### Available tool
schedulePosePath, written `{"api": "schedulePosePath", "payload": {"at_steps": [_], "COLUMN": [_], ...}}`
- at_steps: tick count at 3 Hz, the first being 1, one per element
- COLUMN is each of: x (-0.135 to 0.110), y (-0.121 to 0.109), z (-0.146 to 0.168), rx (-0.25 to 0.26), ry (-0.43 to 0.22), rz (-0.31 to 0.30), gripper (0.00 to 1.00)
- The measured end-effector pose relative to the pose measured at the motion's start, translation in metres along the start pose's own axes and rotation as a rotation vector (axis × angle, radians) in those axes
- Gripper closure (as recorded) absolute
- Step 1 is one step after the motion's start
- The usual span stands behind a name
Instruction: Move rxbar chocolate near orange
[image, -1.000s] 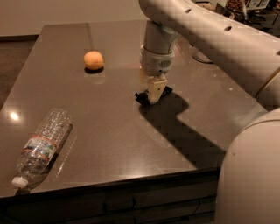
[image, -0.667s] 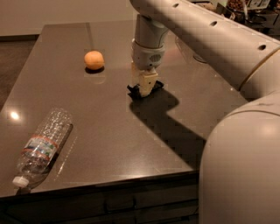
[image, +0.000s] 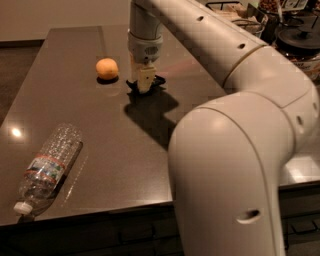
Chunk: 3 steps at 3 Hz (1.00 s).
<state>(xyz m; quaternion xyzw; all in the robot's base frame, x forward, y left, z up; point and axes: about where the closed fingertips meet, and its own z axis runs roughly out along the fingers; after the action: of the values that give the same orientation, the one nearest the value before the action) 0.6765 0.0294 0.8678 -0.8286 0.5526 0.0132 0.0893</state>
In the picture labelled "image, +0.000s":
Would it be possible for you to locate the clear plastic water bottle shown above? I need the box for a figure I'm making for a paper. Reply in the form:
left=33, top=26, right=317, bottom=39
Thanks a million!
left=13, top=123, right=82, bottom=215

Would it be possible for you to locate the dark jar behind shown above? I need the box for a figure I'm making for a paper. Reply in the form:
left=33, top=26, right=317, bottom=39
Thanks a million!
left=258, top=0, right=320, bottom=44

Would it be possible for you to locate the orange fruit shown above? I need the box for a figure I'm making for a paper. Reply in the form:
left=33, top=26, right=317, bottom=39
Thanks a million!
left=96, top=58, right=119, bottom=80

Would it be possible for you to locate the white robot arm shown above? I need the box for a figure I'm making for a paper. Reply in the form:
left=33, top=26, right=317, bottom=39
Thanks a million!
left=128, top=0, right=319, bottom=256

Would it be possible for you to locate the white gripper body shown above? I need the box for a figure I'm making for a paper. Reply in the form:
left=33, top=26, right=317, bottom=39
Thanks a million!
left=128, top=32, right=163, bottom=64

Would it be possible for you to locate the black rxbar chocolate wrapper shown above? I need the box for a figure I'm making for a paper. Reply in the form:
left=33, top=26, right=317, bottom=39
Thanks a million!
left=126, top=75, right=166, bottom=95

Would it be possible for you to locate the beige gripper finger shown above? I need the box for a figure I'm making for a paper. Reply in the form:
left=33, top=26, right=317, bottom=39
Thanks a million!
left=132, top=57, right=156, bottom=94

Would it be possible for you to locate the dark drawer cabinet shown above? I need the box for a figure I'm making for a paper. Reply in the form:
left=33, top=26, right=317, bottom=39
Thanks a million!
left=0, top=182, right=320, bottom=256

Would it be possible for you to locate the clear glass container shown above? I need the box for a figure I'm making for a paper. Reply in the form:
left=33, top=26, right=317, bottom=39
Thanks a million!
left=231, top=15, right=268, bottom=38

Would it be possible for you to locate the glass snack jar black lid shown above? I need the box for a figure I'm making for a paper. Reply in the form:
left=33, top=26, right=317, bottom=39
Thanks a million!
left=273, top=27, right=320, bottom=82

